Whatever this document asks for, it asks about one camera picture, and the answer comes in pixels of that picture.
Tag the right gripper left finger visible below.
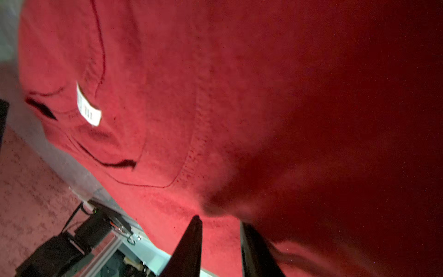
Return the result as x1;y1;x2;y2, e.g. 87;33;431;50
159;215;203;277

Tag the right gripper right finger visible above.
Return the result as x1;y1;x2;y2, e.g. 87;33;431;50
241;223;285;277

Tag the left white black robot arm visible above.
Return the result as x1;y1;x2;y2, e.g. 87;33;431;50
16;199;133;277

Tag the dark red t-shirt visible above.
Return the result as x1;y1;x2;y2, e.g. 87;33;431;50
18;1;443;277

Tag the aluminium front rail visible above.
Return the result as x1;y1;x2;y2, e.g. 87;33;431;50
80;215;215;277

